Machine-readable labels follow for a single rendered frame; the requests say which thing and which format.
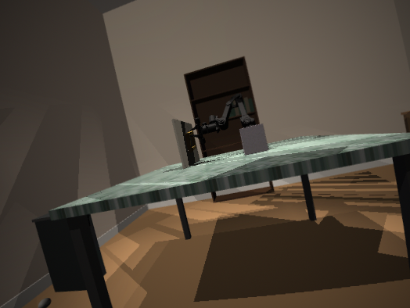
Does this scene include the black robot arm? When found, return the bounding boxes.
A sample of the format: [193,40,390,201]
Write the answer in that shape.
[209,93,257,133]

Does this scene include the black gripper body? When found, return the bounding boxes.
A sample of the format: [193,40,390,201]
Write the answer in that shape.
[195,117,210,145]

